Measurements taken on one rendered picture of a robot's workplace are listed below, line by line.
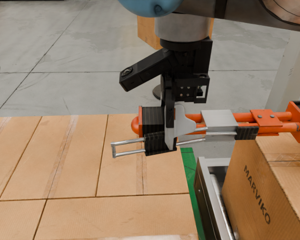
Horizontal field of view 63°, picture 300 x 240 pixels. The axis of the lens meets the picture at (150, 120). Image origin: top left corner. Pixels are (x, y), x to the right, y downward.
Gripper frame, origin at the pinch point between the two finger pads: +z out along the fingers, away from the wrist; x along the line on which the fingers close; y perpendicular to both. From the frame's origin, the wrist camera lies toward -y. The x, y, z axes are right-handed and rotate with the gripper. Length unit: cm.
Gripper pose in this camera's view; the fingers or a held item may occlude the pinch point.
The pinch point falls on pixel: (164, 128)
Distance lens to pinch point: 53.1
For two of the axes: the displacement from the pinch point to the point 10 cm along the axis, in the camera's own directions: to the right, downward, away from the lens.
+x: -0.4, -6.0, 8.0
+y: 10.0, -0.2, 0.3
